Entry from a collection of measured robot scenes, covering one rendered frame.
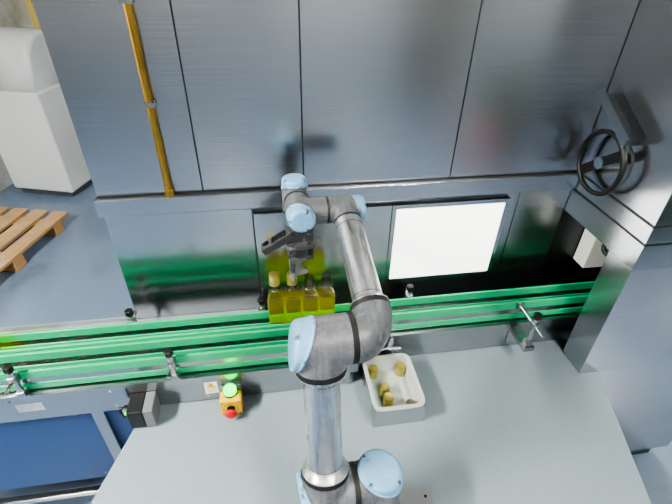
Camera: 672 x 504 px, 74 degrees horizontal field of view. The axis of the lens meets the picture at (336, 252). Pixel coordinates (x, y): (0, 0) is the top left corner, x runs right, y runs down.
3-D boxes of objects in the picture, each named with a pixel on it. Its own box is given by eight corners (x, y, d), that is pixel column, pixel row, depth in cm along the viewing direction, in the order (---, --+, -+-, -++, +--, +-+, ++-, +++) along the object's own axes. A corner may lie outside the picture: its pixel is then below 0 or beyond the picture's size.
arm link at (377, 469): (405, 512, 115) (412, 486, 107) (354, 522, 112) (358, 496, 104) (391, 467, 124) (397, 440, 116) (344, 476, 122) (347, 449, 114)
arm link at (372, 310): (413, 343, 94) (363, 182, 123) (363, 349, 92) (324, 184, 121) (402, 365, 103) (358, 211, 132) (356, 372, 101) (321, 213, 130)
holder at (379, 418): (401, 357, 171) (403, 343, 167) (423, 420, 149) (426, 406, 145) (357, 362, 169) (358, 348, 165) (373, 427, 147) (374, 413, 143)
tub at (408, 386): (405, 367, 167) (408, 351, 162) (424, 420, 149) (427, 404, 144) (360, 372, 165) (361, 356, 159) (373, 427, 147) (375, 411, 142)
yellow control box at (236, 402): (243, 396, 156) (241, 382, 151) (243, 415, 150) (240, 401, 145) (222, 398, 155) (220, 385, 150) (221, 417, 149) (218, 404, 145)
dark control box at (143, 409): (161, 405, 152) (156, 390, 147) (157, 426, 146) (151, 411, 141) (136, 408, 151) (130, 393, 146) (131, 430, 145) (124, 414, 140)
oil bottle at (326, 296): (332, 323, 167) (333, 279, 155) (334, 334, 163) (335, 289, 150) (317, 325, 167) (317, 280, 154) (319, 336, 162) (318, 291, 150)
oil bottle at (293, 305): (301, 326, 166) (299, 282, 153) (302, 337, 161) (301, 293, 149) (286, 328, 165) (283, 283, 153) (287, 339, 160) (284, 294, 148)
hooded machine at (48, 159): (64, 162, 481) (12, 18, 399) (116, 167, 474) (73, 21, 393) (17, 193, 424) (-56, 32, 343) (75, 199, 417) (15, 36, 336)
